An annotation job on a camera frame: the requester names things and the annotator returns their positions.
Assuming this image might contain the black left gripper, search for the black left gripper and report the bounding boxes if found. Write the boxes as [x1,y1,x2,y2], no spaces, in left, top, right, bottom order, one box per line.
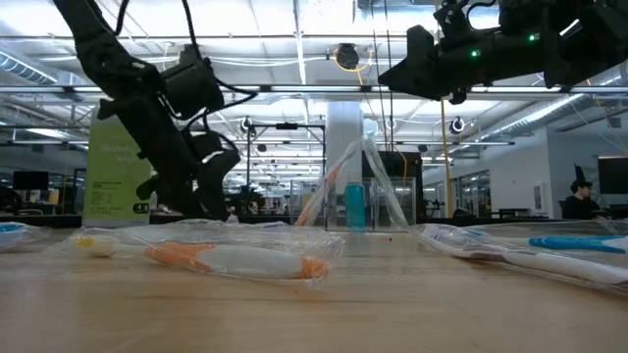
[96,97,242,221]

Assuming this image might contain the green disinfecting wipes canister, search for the green disinfecting wipes canister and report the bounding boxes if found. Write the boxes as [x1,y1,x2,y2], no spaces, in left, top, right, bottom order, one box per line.
[81,115,153,228]

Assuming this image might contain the black background rig frame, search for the black background rig frame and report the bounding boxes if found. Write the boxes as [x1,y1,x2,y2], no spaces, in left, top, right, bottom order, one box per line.
[244,122,329,217]

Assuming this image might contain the person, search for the person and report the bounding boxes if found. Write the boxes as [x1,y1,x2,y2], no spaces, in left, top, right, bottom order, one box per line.
[560,178,612,221]

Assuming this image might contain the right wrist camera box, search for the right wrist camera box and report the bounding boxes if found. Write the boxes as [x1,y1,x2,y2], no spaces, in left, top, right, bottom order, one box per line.
[434,0,472,50]

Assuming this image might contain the small teal mouthwash bottle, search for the small teal mouthwash bottle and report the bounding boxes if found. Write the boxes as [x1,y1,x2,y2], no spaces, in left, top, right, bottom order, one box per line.
[344,181,368,230]

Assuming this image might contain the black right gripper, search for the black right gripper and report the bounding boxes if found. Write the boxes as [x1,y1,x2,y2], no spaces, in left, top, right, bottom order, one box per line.
[377,24,497,107]

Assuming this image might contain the dark desk monitor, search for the dark desk monitor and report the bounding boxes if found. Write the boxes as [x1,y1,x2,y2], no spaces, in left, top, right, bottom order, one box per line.
[12,170,50,191]

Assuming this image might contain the blue toothbrush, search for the blue toothbrush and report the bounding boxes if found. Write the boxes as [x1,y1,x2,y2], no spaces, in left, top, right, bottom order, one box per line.
[0,221,50,252]
[465,229,628,256]

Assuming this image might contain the hanging black cable reel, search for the hanging black cable reel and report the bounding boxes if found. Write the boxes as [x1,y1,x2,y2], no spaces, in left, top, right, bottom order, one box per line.
[335,42,362,71]

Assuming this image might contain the white building column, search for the white building column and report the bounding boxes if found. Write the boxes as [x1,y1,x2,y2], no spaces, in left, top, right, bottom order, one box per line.
[325,100,365,197]

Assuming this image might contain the dark wall monitor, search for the dark wall monitor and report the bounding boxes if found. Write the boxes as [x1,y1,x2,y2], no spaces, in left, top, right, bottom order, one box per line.
[597,155,628,196]

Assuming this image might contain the white orange toothbrush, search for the white orange toothbrush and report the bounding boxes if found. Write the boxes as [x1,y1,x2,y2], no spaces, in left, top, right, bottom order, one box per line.
[48,220,344,290]

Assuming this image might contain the purple toothbrush in clear wrapper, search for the purple toothbrush in clear wrapper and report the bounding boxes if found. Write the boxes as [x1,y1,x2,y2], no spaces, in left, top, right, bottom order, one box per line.
[416,223,628,295]

